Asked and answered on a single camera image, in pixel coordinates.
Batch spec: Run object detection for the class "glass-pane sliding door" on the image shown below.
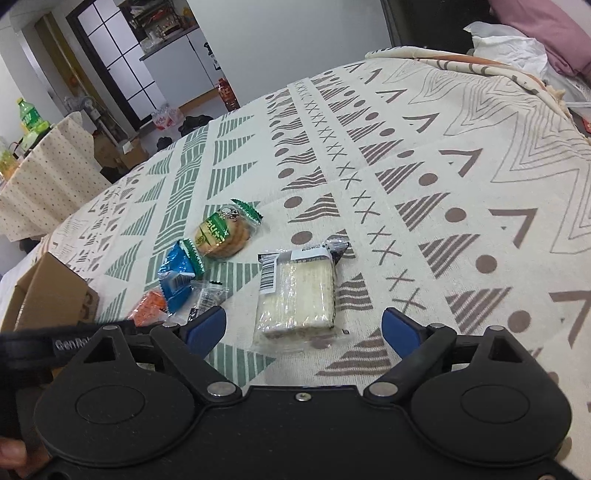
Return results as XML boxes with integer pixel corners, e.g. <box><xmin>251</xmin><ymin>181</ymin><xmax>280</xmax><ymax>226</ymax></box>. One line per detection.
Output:
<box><xmin>67</xmin><ymin>0</ymin><xmax>160</xmax><ymax>136</ymax></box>

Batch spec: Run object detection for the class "small clear snack packet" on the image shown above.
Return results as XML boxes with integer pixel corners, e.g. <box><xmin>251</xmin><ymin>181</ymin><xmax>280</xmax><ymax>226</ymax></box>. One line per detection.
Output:
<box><xmin>187</xmin><ymin>279</ymin><xmax>230</xmax><ymax>320</ymax></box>

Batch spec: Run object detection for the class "white sandwich cracker packet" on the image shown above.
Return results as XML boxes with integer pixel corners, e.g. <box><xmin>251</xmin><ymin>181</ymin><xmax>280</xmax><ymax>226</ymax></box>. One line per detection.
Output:
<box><xmin>252</xmin><ymin>234</ymin><xmax>356</xmax><ymax>352</ymax></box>

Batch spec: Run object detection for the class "cardboard box on floor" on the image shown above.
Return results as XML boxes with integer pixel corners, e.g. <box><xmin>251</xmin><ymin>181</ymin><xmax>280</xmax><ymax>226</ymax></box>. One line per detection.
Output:
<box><xmin>92</xmin><ymin>131</ymin><xmax>149</xmax><ymax>172</ymax></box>

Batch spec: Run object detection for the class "red drink bottle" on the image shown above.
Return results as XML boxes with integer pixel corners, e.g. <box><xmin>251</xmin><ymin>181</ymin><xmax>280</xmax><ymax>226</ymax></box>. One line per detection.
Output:
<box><xmin>217</xmin><ymin>78</ymin><xmax>241</xmax><ymax>112</ymax></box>

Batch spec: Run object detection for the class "green soda bottle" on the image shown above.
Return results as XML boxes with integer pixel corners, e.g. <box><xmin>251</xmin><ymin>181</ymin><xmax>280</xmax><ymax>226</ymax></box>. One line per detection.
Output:
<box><xmin>17</xmin><ymin>97</ymin><xmax>40</xmax><ymax>136</ymax></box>

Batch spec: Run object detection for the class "dotted tablecloth table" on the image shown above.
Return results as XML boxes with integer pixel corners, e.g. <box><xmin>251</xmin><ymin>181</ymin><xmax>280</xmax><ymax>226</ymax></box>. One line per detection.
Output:
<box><xmin>0</xmin><ymin>113</ymin><xmax>114</xmax><ymax>243</ymax></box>

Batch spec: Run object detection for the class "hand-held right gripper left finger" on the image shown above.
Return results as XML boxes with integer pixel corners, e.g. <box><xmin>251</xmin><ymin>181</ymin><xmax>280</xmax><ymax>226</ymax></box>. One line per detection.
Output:
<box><xmin>76</xmin><ymin>305</ymin><xmax>243</xmax><ymax>400</ymax></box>

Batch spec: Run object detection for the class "orange snack packet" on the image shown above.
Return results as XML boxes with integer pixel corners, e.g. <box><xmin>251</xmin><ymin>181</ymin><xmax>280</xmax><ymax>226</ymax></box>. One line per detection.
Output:
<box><xmin>129</xmin><ymin>290</ymin><xmax>170</xmax><ymax>326</ymax></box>

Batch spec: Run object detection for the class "small white fan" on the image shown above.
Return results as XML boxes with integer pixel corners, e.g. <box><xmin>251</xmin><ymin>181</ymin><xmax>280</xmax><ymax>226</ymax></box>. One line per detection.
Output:
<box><xmin>65</xmin><ymin>95</ymin><xmax>100</xmax><ymax>121</ymax></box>

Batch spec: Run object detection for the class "white plastic bag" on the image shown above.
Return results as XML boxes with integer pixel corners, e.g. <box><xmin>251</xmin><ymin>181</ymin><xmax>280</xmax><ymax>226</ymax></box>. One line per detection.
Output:
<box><xmin>464</xmin><ymin>21</ymin><xmax>562</xmax><ymax>78</ymax></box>

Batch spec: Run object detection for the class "brown cardboard box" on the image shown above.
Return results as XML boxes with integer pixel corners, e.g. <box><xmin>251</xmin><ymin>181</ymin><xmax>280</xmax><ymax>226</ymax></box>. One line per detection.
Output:
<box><xmin>0</xmin><ymin>251</ymin><xmax>100</xmax><ymax>334</ymax></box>

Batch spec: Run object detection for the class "person's left hand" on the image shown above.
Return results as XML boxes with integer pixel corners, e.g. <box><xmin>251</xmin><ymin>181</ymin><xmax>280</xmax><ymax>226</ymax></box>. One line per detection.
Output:
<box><xmin>0</xmin><ymin>436</ymin><xmax>51</xmax><ymax>480</ymax></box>

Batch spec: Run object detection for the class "patterned bed blanket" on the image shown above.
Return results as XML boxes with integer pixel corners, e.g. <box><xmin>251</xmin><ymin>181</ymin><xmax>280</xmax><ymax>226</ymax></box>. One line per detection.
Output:
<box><xmin>44</xmin><ymin>44</ymin><xmax>591</xmax><ymax>391</ymax></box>

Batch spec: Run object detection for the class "green tissue pack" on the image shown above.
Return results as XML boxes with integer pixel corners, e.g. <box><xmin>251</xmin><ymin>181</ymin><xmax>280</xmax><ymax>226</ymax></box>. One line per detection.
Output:
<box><xmin>21</xmin><ymin>122</ymin><xmax>52</xmax><ymax>149</ymax></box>

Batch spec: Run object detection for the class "pink pillow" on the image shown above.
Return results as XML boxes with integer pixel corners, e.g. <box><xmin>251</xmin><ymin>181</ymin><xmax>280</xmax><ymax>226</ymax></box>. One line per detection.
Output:
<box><xmin>489</xmin><ymin>0</ymin><xmax>591</xmax><ymax>77</ymax></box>

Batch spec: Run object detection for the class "black spray bottle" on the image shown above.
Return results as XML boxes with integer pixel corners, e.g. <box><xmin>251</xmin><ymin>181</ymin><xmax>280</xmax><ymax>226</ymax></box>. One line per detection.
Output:
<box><xmin>203</xmin><ymin>41</ymin><xmax>223</xmax><ymax>71</ymax></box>

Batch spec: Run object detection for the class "yellow oil bottle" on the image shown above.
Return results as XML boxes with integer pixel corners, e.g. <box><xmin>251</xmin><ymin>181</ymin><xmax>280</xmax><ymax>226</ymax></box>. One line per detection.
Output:
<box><xmin>0</xmin><ymin>137</ymin><xmax>19</xmax><ymax>179</ymax></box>

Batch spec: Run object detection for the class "blue snack packet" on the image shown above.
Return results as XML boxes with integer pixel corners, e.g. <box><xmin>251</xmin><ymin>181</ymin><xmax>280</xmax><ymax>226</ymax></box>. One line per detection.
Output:
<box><xmin>157</xmin><ymin>239</ymin><xmax>205</xmax><ymax>313</ymax></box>

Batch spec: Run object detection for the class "pink water bottle pack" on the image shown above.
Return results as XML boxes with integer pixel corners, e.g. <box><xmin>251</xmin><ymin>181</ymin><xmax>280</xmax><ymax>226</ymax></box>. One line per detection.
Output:
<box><xmin>151</xmin><ymin>104</ymin><xmax>182</xmax><ymax>130</ymax></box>

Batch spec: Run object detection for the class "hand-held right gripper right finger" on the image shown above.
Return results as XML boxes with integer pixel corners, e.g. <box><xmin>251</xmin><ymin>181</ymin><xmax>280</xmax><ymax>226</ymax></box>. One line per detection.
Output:
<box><xmin>364</xmin><ymin>308</ymin><xmax>536</xmax><ymax>400</ymax></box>

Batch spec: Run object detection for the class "grey kitchen cabinet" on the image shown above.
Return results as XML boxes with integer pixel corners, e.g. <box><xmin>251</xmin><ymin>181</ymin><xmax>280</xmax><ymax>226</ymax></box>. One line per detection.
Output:
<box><xmin>139</xmin><ymin>18</ymin><xmax>232</xmax><ymax>110</ymax></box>

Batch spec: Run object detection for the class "green round cookie packet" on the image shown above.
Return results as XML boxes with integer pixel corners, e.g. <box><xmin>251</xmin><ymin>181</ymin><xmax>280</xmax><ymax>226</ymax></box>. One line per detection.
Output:
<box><xmin>194</xmin><ymin>198</ymin><xmax>264</xmax><ymax>260</ymax></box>

